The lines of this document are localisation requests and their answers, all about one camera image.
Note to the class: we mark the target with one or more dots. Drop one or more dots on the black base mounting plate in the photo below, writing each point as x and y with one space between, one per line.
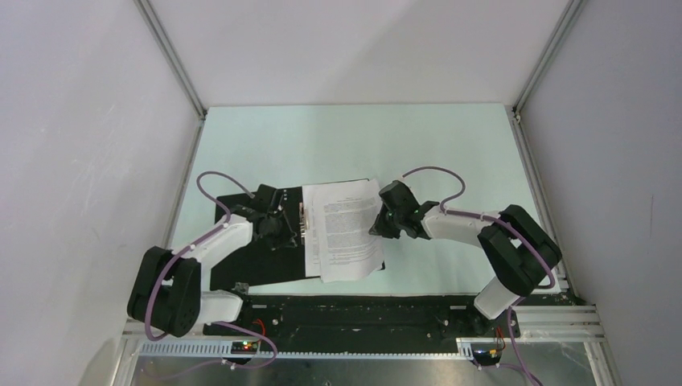
369 324

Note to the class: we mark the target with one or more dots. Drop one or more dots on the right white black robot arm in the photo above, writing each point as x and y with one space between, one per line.
517 248

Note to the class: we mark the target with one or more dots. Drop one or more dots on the metal folder clip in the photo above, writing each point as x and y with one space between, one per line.
303 223

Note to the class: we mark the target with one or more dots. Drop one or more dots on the right controller board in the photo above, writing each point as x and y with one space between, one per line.
483 358

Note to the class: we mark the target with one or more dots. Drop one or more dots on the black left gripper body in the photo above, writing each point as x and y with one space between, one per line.
279 233

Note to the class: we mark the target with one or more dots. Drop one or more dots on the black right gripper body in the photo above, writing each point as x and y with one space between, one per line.
388 223

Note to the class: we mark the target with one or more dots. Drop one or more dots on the red and black file folder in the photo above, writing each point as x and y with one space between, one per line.
254 263

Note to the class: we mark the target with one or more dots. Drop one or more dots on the printed paper sheet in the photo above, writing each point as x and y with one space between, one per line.
311 257
342 215

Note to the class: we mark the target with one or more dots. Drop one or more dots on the left controller board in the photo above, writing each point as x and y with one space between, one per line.
244 348

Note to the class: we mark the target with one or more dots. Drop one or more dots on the controller board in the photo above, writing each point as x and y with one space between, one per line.
244 348
483 358

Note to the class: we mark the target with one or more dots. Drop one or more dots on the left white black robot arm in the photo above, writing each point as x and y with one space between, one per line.
173 290

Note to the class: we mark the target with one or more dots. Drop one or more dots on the aluminium frame rail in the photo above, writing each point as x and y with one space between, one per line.
537 324

